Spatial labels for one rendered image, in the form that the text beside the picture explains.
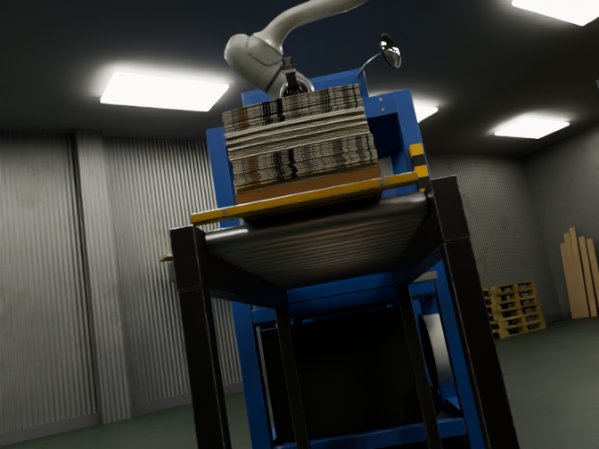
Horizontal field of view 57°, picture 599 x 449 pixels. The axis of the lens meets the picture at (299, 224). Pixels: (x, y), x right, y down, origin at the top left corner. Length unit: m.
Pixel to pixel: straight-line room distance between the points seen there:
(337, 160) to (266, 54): 0.61
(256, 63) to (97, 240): 5.25
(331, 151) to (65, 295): 5.77
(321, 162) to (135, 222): 6.03
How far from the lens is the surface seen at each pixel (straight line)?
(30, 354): 6.58
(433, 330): 2.66
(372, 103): 2.55
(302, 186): 1.07
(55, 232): 6.80
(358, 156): 1.07
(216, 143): 2.57
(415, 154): 2.43
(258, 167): 1.09
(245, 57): 1.61
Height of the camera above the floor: 0.56
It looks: 11 degrees up
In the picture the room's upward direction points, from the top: 10 degrees counter-clockwise
